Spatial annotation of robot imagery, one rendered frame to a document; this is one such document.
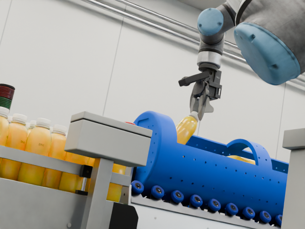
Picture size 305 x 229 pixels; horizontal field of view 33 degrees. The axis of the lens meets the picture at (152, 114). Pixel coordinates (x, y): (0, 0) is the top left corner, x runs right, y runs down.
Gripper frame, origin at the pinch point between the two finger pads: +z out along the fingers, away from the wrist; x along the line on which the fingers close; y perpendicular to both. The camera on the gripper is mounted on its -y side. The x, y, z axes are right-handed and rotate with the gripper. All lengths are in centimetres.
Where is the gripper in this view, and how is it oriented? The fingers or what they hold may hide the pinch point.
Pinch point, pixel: (195, 116)
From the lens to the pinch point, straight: 185.6
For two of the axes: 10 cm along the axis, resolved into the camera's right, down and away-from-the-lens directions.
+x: -4.8, 1.2, 8.7
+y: 8.6, 2.6, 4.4
